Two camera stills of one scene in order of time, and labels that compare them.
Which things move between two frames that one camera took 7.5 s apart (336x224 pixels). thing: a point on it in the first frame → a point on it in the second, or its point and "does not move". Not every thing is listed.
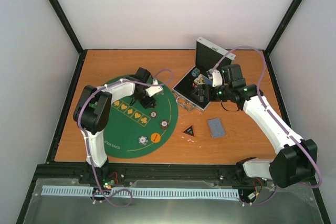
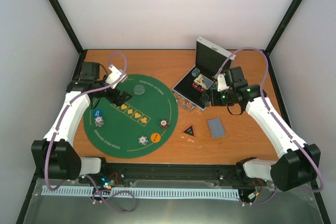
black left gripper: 146,104 → 120,100
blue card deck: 216,128 does not move
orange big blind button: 155,137 does not move
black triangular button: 190,130 does not move
